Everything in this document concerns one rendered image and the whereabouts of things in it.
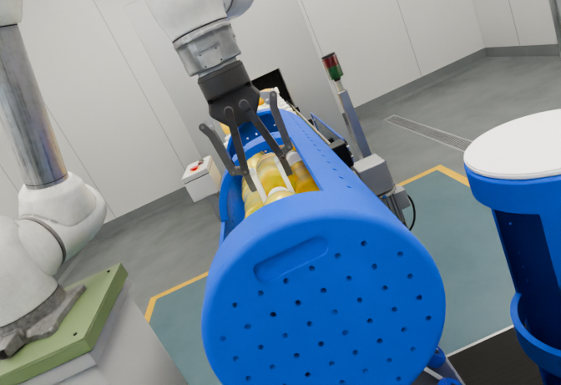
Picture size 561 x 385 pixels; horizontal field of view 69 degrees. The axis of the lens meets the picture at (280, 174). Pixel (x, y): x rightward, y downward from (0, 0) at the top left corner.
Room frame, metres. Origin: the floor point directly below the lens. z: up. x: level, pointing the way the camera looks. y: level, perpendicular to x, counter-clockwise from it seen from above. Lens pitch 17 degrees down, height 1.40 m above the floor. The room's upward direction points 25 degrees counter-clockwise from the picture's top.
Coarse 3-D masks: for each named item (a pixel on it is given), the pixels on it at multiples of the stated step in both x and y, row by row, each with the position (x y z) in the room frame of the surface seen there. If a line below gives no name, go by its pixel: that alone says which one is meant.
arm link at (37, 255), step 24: (0, 216) 0.95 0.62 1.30; (0, 240) 0.89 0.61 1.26; (24, 240) 0.92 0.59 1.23; (48, 240) 0.96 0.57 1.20; (0, 264) 0.86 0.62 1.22; (24, 264) 0.89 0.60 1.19; (48, 264) 0.93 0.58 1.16; (0, 288) 0.85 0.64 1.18; (24, 288) 0.87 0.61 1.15; (48, 288) 0.91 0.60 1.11; (0, 312) 0.84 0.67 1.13; (24, 312) 0.85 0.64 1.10
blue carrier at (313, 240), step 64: (320, 192) 0.45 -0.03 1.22; (256, 256) 0.40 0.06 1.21; (320, 256) 0.39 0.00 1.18; (384, 256) 0.39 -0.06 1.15; (256, 320) 0.40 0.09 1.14; (320, 320) 0.39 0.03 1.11; (384, 320) 0.39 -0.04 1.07; (256, 384) 0.40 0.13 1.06; (320, 384) 0.40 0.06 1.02; (384, 384) 0.39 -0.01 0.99
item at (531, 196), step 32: (480, 192) 0.70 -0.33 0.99; (512, 192) 0.63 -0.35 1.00; (544, 192) 0.59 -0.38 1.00; (512, 224) 0.83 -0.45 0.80; (544, 224) 0.60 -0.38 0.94; (512, 256) 0.82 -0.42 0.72; (544, 256) 0.83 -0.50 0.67; (544, 288) 0.83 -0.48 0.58; (512, 320) 0.75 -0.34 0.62; (544, 320) 0.83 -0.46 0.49; (544, 352) 0.65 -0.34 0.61; (544, 384) 0.82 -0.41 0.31
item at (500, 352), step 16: (496, 336) 1.17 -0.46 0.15; (512, 336) 1.14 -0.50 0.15; (464, 352) 1.16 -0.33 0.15; (480, 352) 1.14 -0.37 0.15; (496, 352) 1.11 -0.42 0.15; (512, 352) 1.08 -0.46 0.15; (464, 368) 1.11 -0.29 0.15; (480, 368) 1.08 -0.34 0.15; (496, 368) 1.05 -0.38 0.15; (512, 368) 1.03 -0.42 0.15; (528, 368) 1.01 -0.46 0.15; (480, 384) 1.03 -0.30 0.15; (496, 384) 1.00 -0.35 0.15; (512, 384) 0.98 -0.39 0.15; (528, 384) 0.96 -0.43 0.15
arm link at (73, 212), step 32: (0, 0) 0.97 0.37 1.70; (0, 32) 0.98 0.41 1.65; (0, 64) 0.98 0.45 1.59; (0, 96) 0.99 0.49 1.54; (32, 96) 1.02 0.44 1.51; (32, 128) 1.01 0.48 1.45; (32, 160) 1.02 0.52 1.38; (32, 192) 1.02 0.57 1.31; (64, 192) 1.03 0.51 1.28; (96, 192) 1.15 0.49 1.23; (64, 224) 1.01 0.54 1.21; (96, 224) 1.10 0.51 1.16; (64, 256) 1.00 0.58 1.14
